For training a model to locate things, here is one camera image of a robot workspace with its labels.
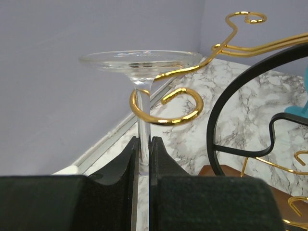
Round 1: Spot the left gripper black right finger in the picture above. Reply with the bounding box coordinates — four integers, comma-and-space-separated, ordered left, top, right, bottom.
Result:
149, 136, 285, 231

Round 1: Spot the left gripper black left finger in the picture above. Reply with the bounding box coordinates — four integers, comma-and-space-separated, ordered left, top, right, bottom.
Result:
0, 137, 140, 231

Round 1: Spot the blue plastic wine glass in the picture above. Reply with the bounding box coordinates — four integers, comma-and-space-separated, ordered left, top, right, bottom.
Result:
284, 67, 308, 119

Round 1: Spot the gold and black glass rack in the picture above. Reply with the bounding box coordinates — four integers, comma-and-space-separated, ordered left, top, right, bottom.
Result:
129, 11, 308, 229

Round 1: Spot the clear champagne flute glass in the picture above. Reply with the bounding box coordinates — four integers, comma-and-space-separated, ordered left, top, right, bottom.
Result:
79, 51, 204, 176

